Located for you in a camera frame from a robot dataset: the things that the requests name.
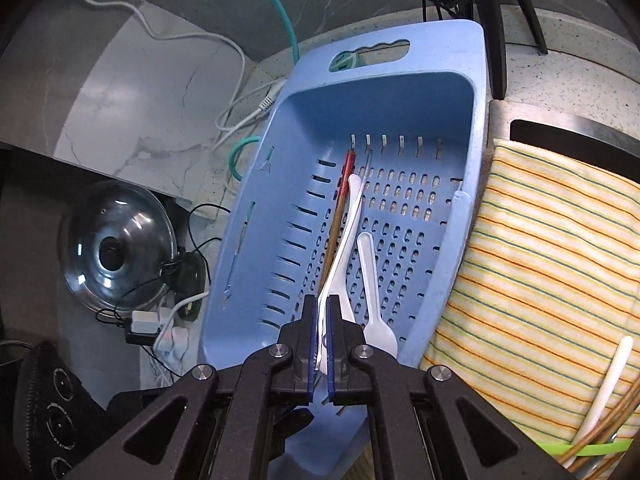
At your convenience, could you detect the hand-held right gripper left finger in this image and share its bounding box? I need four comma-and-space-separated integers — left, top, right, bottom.
107, 297, 323, 480

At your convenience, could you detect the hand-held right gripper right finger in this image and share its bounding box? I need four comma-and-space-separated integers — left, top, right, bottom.
324, 295, 571, 480

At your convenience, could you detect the white plastic spoon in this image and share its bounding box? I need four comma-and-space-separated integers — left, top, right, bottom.
356, 232, 399, 361

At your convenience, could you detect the white plastic fork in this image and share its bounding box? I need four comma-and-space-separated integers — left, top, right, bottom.
315, 174, 368, 376

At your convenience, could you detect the red-tipped wooden chopstick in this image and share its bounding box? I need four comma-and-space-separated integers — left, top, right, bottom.
320, 149, 357, 296

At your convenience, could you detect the blue plastic drain basket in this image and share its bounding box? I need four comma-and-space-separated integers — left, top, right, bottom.
197, 19, 487, 466

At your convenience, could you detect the green plastic strap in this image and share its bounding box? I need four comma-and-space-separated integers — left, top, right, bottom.
532, 437, 633, 458

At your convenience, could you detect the white plastic utensil handle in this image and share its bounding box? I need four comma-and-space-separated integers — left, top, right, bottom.
575, 336, 635, 443

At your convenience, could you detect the bamboo chopstick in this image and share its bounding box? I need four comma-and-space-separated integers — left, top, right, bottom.
565, 412, 640, 473
555, 400, 640, 461

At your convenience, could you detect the white power strip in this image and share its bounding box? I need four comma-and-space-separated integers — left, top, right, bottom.
152, 290, 211, 361

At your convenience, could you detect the white plug adapter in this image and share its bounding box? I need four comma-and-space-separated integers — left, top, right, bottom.
131, 310, 161, 336

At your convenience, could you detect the black plug adapter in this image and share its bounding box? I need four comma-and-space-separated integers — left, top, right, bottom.
125, 327, 161, 346

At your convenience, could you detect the yellow striped cloth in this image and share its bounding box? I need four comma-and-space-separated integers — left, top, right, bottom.
420, 137, 640, 456

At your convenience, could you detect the glass pot lid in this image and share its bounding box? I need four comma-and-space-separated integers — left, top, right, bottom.
57, 180, 178, 318

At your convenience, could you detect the black appliance with round buttons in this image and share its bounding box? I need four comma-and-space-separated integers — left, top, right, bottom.
12, 340, 121, 480

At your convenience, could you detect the black tripod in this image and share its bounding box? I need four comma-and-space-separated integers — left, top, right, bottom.
445, 0, 548, 101

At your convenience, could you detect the green cable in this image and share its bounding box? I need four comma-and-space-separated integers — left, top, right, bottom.
210, 0, 301, 181

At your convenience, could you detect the white cable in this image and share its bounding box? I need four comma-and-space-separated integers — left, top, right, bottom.
50, 0, 288, 146

